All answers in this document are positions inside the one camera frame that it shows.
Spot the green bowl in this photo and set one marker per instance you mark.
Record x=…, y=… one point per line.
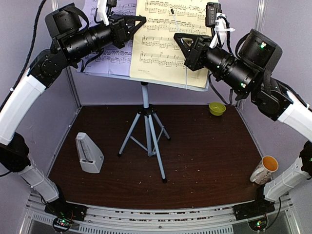
x=216, y=108

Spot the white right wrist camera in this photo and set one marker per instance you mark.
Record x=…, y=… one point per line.
x=219, y=25

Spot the white mug orange inside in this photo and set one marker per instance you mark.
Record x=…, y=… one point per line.
x=263, y=171

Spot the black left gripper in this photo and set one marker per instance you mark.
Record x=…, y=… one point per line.
x=121, y=33

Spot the white folding music stand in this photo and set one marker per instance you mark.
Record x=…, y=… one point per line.
x=148, y=112

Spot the yellow sheet music page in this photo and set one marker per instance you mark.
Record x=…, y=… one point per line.
x=155, y=54

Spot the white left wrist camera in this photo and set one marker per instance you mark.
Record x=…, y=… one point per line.
x=103, y=11

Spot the purple sheet music page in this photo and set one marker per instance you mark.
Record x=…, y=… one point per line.
x=113, y=61

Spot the aluminium front rail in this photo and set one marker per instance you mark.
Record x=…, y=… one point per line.
x=207, y=220

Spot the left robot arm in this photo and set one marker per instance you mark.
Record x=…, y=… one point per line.
x=71, y=41

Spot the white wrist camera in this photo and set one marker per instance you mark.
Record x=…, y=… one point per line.
x=103, y=11
x=219, y=25

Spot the white metronome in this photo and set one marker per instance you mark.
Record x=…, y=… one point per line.
x=90, y=155

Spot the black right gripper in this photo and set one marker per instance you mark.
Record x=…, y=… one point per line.
x=194, y=57

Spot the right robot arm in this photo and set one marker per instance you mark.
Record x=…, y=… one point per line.
x=249, y=73

